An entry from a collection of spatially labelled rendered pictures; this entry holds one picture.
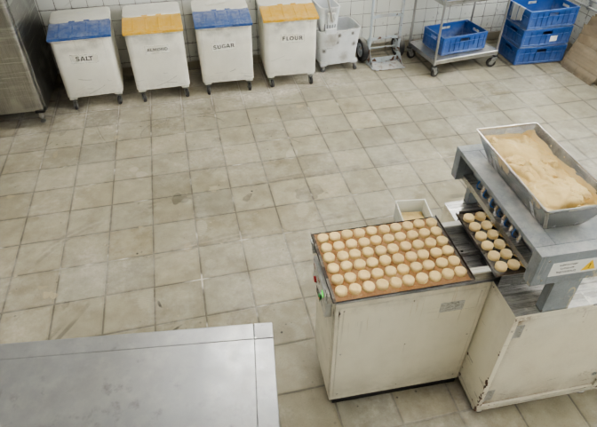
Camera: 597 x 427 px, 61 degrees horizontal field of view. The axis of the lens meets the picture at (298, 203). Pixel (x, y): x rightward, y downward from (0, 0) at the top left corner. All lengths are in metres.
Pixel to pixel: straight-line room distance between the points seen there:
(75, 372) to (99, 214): 3.24
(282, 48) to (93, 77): 1.82
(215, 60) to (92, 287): 2.62
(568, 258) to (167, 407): 1.62
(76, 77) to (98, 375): 4.59
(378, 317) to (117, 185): 2.65
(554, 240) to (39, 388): 1.74
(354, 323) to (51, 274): 2.17
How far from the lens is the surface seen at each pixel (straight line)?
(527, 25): 6.18
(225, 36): 5.11
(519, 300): 2.31
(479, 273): 2.28
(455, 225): 2.46
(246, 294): 3.26
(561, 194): 2.12
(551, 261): 2.05
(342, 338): 2.32
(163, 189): 4.14
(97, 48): 5.16
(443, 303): 2.33
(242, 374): 0.79
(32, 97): 5.16
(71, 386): 0.84
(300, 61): 5.35
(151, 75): 5.24
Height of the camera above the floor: 2.49
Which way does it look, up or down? 40 degrees down
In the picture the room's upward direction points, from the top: straight up
